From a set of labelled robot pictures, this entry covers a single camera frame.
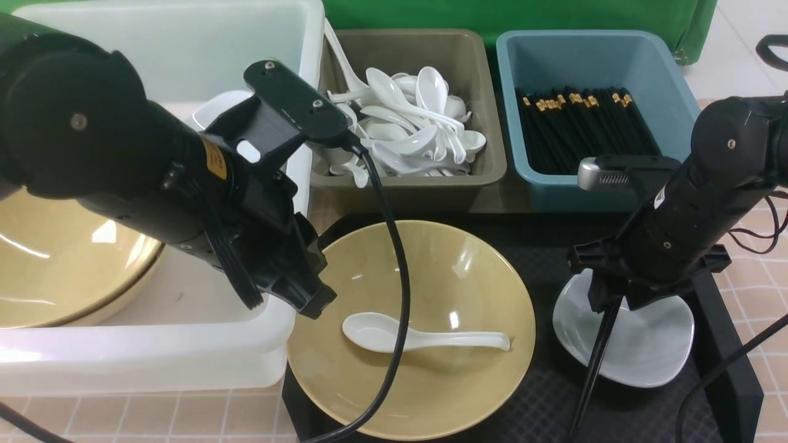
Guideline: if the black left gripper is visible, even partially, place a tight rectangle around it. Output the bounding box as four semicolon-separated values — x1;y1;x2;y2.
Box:
166;95;337;319

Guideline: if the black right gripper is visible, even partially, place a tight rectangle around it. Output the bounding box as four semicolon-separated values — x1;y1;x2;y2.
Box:
568;237;731;439

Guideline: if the white side dish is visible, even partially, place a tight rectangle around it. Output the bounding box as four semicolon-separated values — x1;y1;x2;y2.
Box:
552;270;695;389

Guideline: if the white ceramic spoon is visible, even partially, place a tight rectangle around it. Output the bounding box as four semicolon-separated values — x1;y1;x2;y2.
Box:
342;312;510;353

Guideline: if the yellow noodle bowl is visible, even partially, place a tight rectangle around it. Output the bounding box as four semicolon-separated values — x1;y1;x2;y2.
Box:
287;220;536;441

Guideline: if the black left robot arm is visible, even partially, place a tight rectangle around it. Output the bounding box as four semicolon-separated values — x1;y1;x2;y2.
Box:
2;14;342;319

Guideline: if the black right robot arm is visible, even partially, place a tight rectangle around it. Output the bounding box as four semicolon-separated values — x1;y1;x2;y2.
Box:
568;97;786;441

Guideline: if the yellow bowl in tub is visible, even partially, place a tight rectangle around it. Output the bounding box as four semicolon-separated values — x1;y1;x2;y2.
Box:
1;190;165;330

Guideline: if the white plastic tub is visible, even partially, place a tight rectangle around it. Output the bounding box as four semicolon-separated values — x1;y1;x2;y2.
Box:
1;1;324;397

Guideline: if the stack of white dishes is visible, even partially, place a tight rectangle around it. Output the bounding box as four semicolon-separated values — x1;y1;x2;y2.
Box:
191;90;252;130

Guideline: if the pile of white spoons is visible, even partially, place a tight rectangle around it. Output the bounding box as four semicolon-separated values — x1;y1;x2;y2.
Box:
324;22;487;188

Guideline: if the bundle of black chopsticks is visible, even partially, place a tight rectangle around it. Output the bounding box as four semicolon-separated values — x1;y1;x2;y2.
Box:
515;87;661;175

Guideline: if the blue chopstick bin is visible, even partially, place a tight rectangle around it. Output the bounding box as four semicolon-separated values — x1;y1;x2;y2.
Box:
496;29;700;213

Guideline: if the olive spoon bin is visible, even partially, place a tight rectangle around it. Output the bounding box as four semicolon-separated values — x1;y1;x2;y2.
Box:
312;29;507;213

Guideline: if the green cloth backdrop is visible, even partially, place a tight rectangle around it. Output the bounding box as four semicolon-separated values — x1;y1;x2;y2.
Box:
323;1;717;65

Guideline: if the black left camera cable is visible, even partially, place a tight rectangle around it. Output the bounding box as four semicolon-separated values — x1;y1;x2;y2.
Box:
302;145;412;443

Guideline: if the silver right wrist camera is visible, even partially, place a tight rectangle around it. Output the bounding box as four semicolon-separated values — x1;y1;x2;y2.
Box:
577;154;681;191

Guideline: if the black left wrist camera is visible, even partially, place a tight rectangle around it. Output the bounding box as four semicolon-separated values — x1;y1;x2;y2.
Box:
244;59;360;154

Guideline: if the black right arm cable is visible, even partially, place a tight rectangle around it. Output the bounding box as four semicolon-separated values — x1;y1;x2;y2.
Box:
675;314;788;443

